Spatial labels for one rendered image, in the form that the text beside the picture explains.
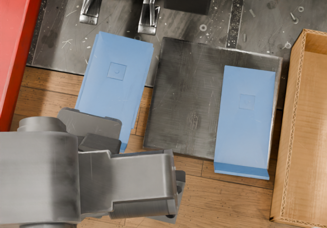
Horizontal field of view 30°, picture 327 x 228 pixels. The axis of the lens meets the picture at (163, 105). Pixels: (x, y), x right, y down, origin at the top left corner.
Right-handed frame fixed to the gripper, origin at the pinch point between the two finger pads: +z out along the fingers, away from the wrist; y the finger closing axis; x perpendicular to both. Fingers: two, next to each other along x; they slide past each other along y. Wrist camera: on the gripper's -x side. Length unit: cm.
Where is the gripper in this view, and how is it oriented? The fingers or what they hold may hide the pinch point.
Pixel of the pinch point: (93, 141)
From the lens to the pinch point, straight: 71.7
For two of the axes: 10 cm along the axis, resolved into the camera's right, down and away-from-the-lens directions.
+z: 0.4, -1.9, 9.8
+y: 2.3, -9.6, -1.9
